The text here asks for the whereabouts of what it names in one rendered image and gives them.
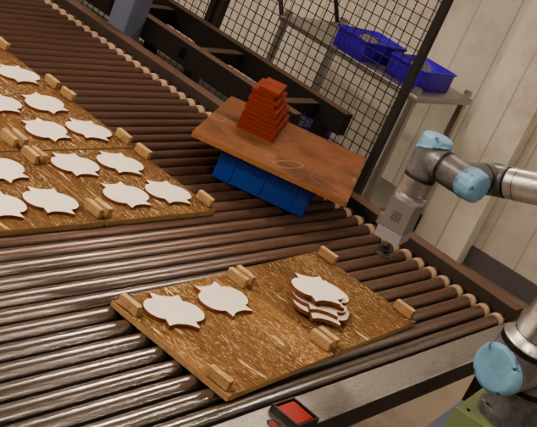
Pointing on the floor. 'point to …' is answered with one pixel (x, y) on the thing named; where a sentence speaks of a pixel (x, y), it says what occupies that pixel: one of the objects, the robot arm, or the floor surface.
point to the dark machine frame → (297, 103)
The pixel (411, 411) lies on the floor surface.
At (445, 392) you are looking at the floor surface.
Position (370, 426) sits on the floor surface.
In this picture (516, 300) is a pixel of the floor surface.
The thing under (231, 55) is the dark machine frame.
